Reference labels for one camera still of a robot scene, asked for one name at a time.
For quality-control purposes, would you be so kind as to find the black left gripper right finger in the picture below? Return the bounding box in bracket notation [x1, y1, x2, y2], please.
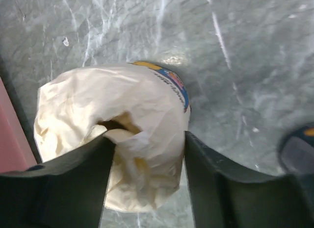
[184, 132, 314, 228]

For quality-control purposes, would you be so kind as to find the beige roll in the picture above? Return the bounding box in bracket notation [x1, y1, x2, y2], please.
[34, 61, 191, 212]

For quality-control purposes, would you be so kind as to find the tin can orange label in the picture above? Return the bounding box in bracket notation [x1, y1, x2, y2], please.
[278, 123, 314, 174]

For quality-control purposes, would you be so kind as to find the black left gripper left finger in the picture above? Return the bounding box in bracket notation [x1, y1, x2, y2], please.
[0, 136, 115, 228]

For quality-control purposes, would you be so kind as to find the pink three-tier shelf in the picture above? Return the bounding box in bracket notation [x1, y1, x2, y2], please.
[0, 82, 37, 173]

